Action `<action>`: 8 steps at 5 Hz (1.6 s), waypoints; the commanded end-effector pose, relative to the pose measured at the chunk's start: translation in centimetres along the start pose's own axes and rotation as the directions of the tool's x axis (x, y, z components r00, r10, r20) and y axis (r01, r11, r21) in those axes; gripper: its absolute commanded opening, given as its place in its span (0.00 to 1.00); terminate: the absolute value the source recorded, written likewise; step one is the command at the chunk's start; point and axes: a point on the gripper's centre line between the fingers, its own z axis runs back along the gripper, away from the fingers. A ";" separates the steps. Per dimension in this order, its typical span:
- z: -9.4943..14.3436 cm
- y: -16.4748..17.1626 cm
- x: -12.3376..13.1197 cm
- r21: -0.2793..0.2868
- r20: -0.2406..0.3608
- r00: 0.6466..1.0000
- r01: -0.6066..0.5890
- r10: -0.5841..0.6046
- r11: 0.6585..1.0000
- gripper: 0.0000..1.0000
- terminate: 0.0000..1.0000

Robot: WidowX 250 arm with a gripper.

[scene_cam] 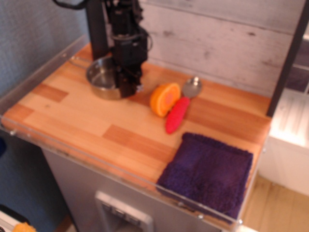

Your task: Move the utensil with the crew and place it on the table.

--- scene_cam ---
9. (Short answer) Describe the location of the purple folded towel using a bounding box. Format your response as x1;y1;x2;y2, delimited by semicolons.
157;132;253;219

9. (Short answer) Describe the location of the right dark wooden post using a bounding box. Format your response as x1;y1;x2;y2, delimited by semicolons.
266;0;309;117

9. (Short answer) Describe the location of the silver dispenser panel with buttons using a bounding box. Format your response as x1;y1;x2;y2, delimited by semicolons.
95;191;155;232

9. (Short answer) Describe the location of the left dark wooden post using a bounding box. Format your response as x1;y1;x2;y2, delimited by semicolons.
85;0;110;60

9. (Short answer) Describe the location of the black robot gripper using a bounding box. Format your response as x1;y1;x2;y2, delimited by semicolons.
104;0;152;98

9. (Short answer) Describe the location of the dark wooden post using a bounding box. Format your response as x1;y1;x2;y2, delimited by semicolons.
266;0;309;117
85;0;110;60

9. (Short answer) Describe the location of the clear acrylic front guard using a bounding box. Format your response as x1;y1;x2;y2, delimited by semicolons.
0;36;271;232

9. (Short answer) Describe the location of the orange half toy fruit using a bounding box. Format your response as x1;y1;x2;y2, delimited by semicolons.
150;83;181;117

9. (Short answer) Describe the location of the orange object bottom left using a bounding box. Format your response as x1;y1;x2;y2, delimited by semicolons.
12;222;37;232

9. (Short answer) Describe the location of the grey toy fridge cabinet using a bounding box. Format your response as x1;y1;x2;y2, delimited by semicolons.
43;149;219;232

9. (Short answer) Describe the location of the white toy sink unit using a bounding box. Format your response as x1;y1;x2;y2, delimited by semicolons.
258;88;309;195

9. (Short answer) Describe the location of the small stainless steel pot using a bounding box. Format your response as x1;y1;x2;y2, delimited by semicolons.
69;56;130;100

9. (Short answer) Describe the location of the metal spoon red handle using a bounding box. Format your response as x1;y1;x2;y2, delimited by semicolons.
165;76;202;134

